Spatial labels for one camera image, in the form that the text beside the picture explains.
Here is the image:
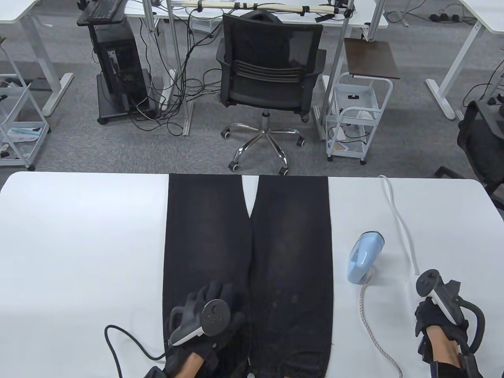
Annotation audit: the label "black computer tower on stand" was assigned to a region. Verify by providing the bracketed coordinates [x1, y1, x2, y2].
[77, 0, 164, 125]

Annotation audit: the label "person's right hand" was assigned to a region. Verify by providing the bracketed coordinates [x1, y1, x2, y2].
[414, 297, 470, 342]

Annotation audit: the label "person's right forearm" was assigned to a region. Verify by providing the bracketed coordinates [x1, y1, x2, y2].
[427, 327, 464, 366]

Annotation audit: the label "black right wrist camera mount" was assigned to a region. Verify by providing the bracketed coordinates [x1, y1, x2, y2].
[417, 299, 486, 378]

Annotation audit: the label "braided iron cord with plug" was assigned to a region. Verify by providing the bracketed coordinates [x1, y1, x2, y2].
[359, 270, 404, 378]

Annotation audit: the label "white table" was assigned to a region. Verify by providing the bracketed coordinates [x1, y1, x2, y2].
[0, 171, 504, 378]

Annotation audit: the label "dark brown board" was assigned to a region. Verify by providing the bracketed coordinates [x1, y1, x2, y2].
[344, 38, 400, 80]

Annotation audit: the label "light blue electric iron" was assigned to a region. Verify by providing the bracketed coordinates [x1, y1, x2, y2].
[346, 232, 385, 285]

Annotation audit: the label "black glove cable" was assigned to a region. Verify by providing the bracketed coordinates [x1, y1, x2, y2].
[104, 325, 168, 378]

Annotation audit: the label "black trousers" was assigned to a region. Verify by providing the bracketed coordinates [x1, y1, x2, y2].
[162, 174, 335, 378]

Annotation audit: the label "white power strip cord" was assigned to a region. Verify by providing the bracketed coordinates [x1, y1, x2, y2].
[378, 175, 420, 275]

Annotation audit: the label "tangle of black floor cables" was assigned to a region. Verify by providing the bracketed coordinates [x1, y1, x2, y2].
[130, 8, 225, 136]

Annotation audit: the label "person's left hand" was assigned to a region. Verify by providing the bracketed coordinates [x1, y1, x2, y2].
[163, 280, 245, 371]

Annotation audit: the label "white wire trolley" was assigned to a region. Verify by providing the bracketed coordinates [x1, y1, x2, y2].
[325, 72, 393, 165]
[0, 37, 51, 171]

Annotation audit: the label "white desk with aluminium frame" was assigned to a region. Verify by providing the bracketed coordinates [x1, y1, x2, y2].
[124, 0, 388, 141]

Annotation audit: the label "white and black controller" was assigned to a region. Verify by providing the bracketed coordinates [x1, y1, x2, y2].
[416, 269, 469, 327]
[169, 299, 232, 347]

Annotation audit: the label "black keyboard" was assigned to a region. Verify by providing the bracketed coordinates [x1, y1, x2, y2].
[87, 0, 123, 21]

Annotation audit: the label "person's left forearm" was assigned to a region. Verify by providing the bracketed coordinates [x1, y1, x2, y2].
[177, 352, 206, 378]

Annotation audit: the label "black padded chair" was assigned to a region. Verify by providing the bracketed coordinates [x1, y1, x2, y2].
[435, 100, 504, 211]

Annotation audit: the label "white desk with white legs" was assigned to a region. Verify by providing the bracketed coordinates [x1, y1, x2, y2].
[425, 0, 504, 120]
[0, 0, 74, 117]

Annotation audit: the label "black mesh office chair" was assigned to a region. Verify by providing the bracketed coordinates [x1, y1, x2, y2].
[216, 10, 328, 176]

